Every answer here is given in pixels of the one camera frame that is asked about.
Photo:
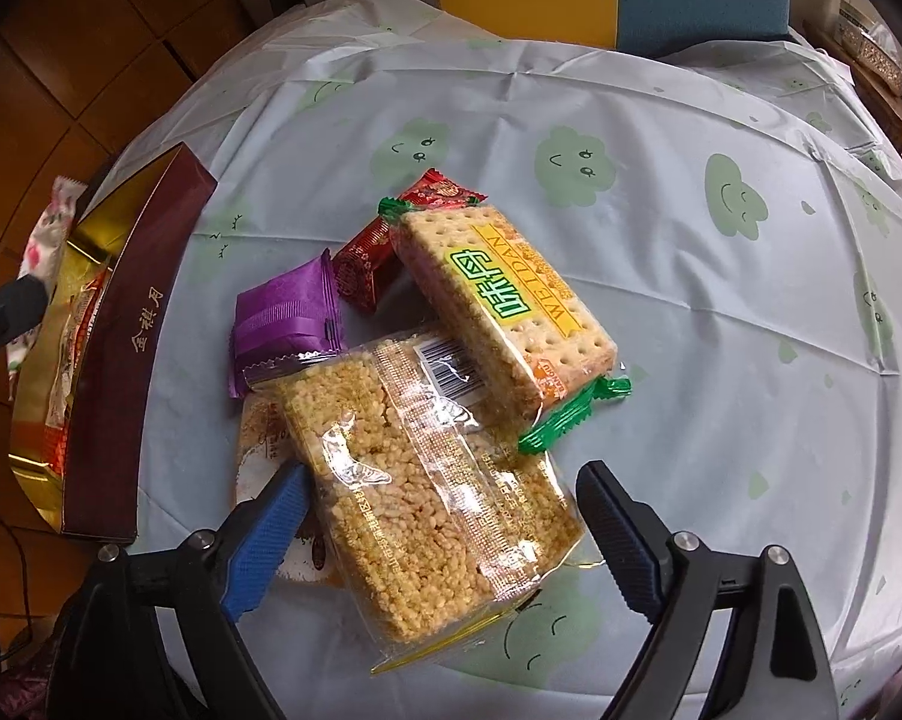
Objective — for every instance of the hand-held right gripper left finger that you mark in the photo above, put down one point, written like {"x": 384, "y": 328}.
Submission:
{"x": 267, "y": 532}

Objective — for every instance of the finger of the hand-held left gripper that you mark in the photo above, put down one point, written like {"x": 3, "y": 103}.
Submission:
{"x": 9, "y": 311}

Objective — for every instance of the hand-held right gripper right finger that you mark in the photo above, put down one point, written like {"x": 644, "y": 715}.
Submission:
{"x": 623, "y": 532}

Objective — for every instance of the round cake packet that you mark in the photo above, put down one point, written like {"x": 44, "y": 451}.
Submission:
{"x": 260, "y": 465}

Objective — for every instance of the small white snack packet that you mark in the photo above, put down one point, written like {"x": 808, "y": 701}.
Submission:
{"x": 46, "y": 232}

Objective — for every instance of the dark red gift box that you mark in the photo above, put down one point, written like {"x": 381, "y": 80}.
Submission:
{"x": 121, "y": 360}

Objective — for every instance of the clear rice crisp packet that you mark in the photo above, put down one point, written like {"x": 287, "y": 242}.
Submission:
{"x": 421, "y": 510}

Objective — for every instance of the purple snack packet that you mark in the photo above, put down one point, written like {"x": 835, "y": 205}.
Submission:
{"x": 286, "y": 315}

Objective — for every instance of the green-ended cracker packet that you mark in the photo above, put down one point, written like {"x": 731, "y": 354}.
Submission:
{"x": 511, "y": 300}

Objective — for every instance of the dark patterned cloth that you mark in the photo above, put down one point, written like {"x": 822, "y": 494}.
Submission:
{"x": 31, "y": 682}

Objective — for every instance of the wooden side desk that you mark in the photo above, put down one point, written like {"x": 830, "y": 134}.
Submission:
{"x": 893, "y": 120}

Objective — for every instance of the woven tissue box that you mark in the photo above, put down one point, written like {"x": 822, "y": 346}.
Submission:
{"x": 871, "y": 45}

